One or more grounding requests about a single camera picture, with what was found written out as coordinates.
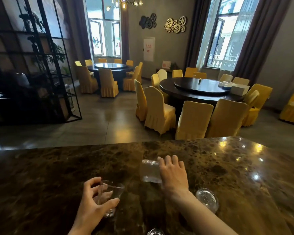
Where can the person's left hand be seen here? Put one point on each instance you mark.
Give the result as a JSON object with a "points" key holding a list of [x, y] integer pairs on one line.
{"points": [[88, 210]]}

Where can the person's right hand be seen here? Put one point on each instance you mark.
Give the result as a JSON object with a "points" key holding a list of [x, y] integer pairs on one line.
{"points": [[174, 177]]}

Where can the person's right little finger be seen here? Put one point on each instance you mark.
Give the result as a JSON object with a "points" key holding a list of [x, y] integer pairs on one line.
{"points": [[182, 166]]}

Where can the person's left thumb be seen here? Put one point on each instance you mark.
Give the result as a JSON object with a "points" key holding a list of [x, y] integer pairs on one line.
{"points": [[109, 204]]}

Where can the person's right middle finger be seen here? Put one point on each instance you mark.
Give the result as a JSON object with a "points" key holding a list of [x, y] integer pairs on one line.
{"points": [[168, 162]]}

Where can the clear stemless drinking glass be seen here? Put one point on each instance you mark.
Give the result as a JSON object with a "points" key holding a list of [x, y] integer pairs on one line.
{"points": [[112, 190]]}

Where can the clear tumbler glass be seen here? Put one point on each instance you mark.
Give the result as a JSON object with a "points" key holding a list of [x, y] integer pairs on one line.
{"points": [[149, 171]]}

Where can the person's left forearm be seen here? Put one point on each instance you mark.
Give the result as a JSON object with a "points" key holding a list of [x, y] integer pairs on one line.
{"points": [[80, 230]]}

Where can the person's right forearm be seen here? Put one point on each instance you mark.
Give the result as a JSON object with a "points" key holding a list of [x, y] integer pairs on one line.
{"points": [[201, 216]]}

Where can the clear upturned glass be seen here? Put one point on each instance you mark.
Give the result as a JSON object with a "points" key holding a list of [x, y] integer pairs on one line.
{"points": [[155, 232], [207, 199]]}

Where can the group of yellow covered chairs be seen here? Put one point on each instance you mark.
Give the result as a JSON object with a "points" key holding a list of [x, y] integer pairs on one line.
{"points": [[193, 119], [107, 83]]}

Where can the dark round dining table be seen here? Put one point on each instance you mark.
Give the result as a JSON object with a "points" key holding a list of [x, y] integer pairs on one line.
{"points": [[117, 72], [176, 91]]}

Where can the dark turntable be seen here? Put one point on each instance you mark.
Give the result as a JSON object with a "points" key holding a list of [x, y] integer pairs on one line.
{"points": [[201, 86]]}

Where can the white tissue box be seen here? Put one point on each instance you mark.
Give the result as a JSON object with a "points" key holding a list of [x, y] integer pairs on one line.
{"points": [[239, 89], [226, 84]]}

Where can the red and white sign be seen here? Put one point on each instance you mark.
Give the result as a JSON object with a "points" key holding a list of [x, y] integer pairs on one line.
{"points": [[166, 64]]}

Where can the glass turntable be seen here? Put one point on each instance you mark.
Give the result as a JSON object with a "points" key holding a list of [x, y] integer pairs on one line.
{"points": [[110, 65]]}

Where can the single yellow chair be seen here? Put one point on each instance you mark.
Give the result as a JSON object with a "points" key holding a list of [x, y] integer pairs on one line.
{"points": [[292, 107]]}

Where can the dark brown curtain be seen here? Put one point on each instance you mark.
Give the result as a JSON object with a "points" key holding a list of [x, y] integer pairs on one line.
{"points": [[125, 36], [259, 39], [79, 29], [197, 29]]}

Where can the tall window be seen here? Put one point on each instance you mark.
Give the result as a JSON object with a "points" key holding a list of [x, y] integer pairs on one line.
{"points": [[104, 29], [229, 34]]}

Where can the green potted plant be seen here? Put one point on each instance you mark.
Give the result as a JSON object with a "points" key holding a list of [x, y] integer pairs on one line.
{"points": [[29, 19], [55, 52]]}

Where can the chandelier with bulbs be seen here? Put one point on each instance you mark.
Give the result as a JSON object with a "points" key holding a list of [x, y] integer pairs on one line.
{"points": [[123, 2]]}

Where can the white wall cabinet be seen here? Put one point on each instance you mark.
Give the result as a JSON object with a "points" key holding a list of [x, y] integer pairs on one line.
{"points": [[149, 49]]}

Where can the black metal frame shelf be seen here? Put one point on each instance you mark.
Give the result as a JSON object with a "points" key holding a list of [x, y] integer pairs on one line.
{"points": [[39, 95]]}

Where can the gold gear wall decoration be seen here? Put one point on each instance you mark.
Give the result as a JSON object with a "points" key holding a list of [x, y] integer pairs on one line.
{"points": [[175, 25]]}

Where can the black gear wall decoration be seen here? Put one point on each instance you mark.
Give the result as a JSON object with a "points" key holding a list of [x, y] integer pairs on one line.
{"points": [[147, 21]]}

